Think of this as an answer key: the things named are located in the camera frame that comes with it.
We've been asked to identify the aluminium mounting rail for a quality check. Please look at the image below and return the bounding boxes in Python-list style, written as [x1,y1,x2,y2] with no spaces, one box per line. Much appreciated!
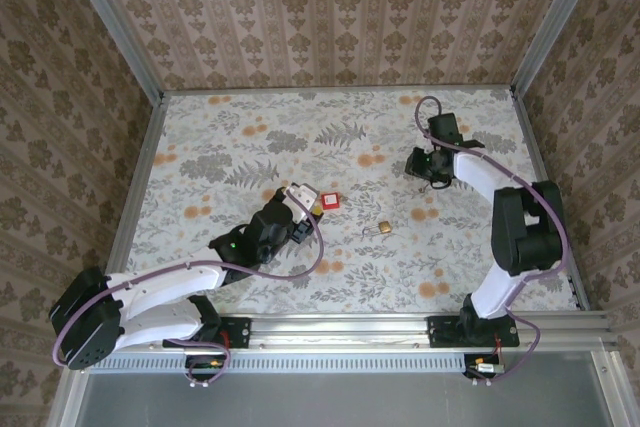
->
[104,310,619,354]

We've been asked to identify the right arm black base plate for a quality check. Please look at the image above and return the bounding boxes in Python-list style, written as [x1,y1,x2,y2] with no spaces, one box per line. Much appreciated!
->
[427,315,520,348]

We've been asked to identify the aluminium frame post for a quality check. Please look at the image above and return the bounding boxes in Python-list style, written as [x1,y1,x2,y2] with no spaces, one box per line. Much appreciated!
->
[509,0,599,98]
[57,0,166,103]

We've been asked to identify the grey slotted cable duct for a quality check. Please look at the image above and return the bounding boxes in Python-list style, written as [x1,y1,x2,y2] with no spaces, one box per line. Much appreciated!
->
[89,352,469,374]

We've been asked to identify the left aluminium frame post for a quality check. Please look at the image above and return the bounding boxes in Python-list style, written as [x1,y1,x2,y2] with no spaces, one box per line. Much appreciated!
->
[57,0,166,103]

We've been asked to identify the back aluminium table rail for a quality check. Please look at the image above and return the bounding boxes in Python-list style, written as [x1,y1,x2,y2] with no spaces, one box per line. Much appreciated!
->
[162,85,516,96]

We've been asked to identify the left side aluminium table rail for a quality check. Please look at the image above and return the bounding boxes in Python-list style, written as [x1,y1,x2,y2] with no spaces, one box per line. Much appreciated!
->
[105,95,167,273]

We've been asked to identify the floral table cover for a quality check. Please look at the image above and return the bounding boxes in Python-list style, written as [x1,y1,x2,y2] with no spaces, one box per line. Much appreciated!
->
[113,89,582,316]

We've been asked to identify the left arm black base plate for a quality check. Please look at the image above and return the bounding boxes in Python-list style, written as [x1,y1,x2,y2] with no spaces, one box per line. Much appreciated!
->
[164,315,251,349]

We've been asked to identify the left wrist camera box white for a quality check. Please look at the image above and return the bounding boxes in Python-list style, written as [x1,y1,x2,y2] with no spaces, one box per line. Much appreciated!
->
[283,185,321,224]

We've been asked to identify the aluminium table rail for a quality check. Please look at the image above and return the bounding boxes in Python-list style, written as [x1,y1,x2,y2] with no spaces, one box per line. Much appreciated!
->
[105,95,167,273]
[509,89,592,311]
[162,85,516,96]

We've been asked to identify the grey metal panel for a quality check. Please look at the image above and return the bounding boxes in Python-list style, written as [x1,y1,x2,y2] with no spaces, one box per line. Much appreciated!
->
[79,372,615,427]

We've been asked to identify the right aluminium frame post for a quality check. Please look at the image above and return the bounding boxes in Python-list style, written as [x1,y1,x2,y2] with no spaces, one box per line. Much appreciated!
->
[509,0,599,98]

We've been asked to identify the brass padlock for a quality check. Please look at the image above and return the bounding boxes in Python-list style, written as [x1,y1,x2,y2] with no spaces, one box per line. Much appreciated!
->
[361,219,401,239]

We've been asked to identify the right side aluminium table rail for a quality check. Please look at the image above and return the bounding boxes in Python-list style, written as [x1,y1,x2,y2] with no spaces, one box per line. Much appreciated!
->
[509,89,592,311]

